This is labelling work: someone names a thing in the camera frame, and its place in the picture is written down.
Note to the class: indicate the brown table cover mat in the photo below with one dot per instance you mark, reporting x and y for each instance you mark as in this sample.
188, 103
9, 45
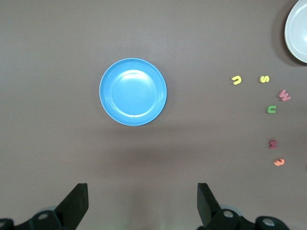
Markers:
60, 60

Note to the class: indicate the pink foam letter w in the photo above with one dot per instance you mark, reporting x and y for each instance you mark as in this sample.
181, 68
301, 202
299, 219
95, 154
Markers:
284, 95

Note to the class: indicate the yellow foam letter u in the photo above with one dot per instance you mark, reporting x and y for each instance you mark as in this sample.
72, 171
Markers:
233, 79

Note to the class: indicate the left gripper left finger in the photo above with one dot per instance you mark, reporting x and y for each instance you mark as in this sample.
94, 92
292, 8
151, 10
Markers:
72, 208

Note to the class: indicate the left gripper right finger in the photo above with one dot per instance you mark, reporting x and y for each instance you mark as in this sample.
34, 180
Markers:
206, 206

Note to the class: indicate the yellow foam letter s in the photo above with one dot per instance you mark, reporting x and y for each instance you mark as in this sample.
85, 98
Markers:
264, 79

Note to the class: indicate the orange letter t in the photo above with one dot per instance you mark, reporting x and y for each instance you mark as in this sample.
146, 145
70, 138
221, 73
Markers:
279, 163

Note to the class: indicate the green foam letter n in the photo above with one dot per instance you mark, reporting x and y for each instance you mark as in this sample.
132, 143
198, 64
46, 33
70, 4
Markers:
268, 109

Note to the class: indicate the dark red foam letter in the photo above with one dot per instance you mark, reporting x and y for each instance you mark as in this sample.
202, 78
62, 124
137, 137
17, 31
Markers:
273, 144

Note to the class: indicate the blue round plate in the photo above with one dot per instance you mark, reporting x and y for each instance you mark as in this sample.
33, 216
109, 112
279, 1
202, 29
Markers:
133, 92

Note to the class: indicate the off-white round plate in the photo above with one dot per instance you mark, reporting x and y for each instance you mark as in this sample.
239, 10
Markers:
298, 31

